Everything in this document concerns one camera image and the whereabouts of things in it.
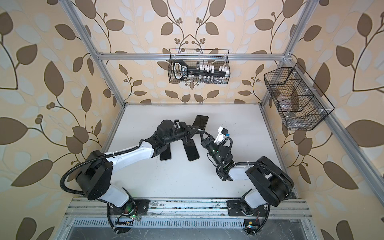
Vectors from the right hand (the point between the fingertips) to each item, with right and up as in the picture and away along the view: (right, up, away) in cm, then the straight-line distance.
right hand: (199, 132), depth 78 cm
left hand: (0, +4, -3) cm, 5 cm away
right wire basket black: (+50, +12, -3) cm, 52 cm away
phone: (-5, -13, +18) cm, 23 cm away
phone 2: (+1, +5, +6) cm, 8 cm away
